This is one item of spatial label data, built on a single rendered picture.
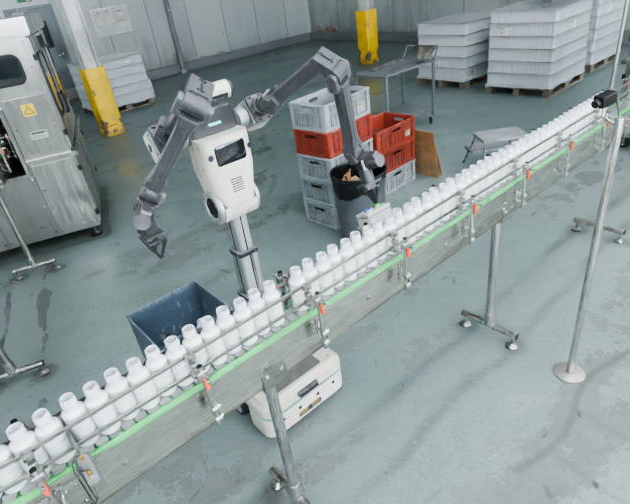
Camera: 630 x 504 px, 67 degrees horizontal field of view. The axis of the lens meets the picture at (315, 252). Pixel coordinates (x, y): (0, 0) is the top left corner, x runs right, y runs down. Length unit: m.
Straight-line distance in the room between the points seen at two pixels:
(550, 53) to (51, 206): 6.55
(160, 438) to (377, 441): 1.28
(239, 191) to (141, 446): 1.08
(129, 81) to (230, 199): 9.03
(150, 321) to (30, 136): 3.14
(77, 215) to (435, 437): 3.90
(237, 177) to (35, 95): 3.06
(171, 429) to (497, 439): 1.60
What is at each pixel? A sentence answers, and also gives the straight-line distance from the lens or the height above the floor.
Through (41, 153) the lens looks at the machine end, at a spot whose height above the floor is 0.92.
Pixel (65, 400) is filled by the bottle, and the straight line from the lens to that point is 1.47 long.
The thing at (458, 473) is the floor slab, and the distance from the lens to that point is 2.47.
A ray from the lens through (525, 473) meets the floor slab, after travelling 2.51.
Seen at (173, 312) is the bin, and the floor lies 0.86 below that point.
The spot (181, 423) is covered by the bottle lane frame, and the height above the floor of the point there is 0.91.
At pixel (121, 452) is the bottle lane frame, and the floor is 0.95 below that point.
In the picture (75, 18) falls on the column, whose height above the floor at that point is 1.83.
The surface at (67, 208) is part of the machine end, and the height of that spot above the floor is 0.37.
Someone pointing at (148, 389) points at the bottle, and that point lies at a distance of 1.48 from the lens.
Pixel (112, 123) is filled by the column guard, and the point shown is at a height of 0.20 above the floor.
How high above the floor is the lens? 2.03
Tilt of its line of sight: 31 degrees down
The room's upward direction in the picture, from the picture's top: 8 degrees counter-clockwise
